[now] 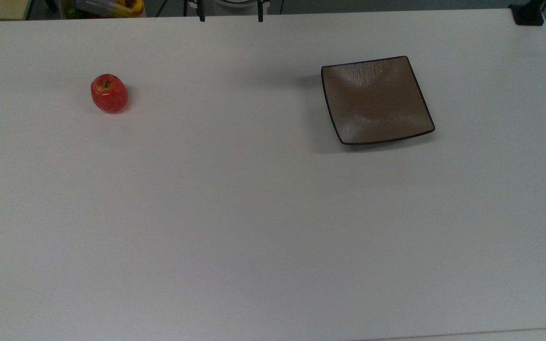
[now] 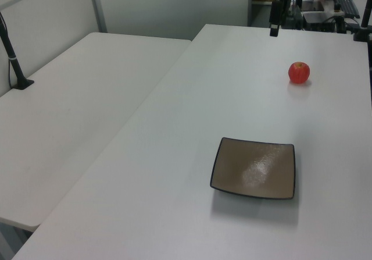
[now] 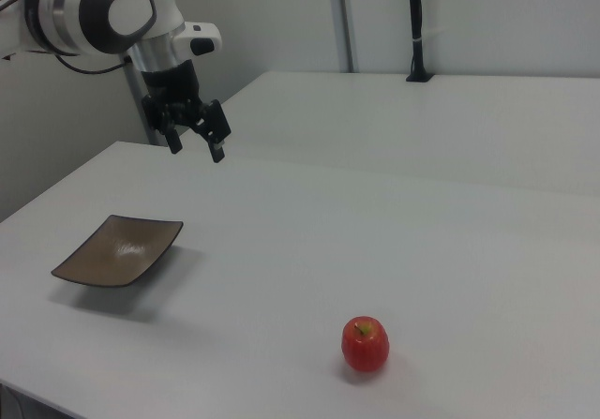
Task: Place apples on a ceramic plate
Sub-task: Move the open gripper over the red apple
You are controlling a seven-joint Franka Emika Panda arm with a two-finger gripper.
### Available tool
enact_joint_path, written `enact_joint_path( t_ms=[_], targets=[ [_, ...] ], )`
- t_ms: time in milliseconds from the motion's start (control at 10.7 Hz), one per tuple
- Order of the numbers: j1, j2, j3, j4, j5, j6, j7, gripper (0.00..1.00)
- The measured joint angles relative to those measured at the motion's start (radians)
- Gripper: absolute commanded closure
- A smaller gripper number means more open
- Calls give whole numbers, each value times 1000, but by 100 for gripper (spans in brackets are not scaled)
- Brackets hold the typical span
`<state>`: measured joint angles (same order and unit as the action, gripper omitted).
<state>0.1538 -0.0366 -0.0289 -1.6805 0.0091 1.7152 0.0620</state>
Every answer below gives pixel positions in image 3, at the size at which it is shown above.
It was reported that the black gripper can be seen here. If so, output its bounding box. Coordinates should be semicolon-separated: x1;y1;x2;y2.
140;60;233;164

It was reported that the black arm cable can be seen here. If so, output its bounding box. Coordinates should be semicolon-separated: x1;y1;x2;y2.
54;52;133;75

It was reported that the black table clamp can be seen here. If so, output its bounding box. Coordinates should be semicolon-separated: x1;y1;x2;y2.
405;0;436;83

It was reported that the brown square ceramic plate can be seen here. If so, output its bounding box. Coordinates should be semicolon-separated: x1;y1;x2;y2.
50;214;185;290

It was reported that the white cable tie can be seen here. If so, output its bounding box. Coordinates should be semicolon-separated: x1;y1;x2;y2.
411;28;445;44

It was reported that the red apple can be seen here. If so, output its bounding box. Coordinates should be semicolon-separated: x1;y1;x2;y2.
340;315;392;373

